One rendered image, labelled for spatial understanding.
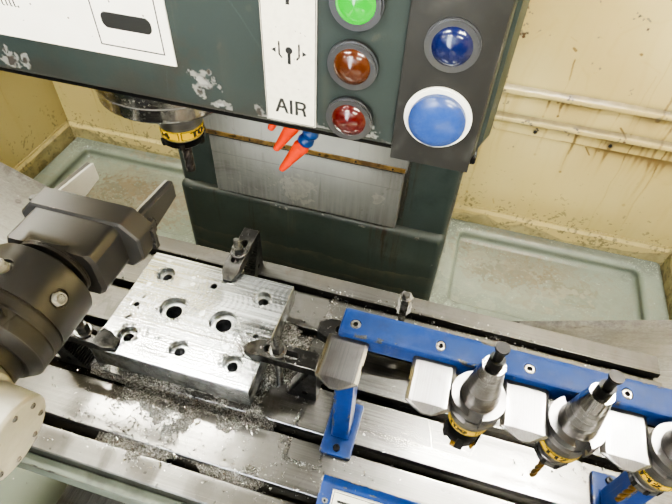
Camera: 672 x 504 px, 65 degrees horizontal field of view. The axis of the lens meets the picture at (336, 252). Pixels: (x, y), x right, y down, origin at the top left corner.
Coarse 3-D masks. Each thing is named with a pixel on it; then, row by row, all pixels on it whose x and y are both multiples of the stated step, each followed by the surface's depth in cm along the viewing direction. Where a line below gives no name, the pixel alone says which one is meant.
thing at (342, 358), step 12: (336, 336) 67; (324, 348) 66; (336, 348) 65; (348, 348) 65; (360, 348) 66; (324, 360) 64; (336, 360) 64; (348, 360) 64; (360, 360) 64; (324, 372) 63; (336, 372) 63; (348, 372) 63; (360, 372) 64; (336, 384) 62; (348, 384) 62
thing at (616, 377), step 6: (612, 372) 52; (618, 372) 52; (612, 378) 51; (618, 378) 51; (624, 378) 51; (600, 384) 53; (606, 384) 52; (612, 384) 52; (618, 384) 51; (594, 390) 54; (600, 390) 53; (606, 390) 53; (612, 390) 53; (600, 396) 53; (606, 396) 53; (612, 396) 53
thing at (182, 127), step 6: (192, 120) 59; (198, 120) 60; (162, 126) 59; (168, 126) 59; (174, 126) 59; (180, 126) 59; (186, 126) 59; (192, 126) 59; (174, 132) 59; (180, 132) 59
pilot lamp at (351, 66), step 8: (336, 56) 27; (344, 56) 27; (352, 56) 26; (360, 56) 26; (336, 64) 27; (344, 64) 27; (352, 64) 27; (360, 64) 27; (368, 64) 27; (336, 72) 27; (344, 72) 27; (352, 72) 27; (360, 72) 27; (368, 72) 27; (344, 80) 28; (352, 80) 27; (360, 80) 27
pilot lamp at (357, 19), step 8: (336, 0) 25; (344, 0) 24; (352, 0) 24; (360, 0) 24; (368, 0) 24; (344, 8) 25; (352, 8) 25; (360, 8) 25; (368, 8) 25; (344, 16) 25; (352, 16) 25; (360, 16) 25; (368, 16) 25; (360, 24) 25
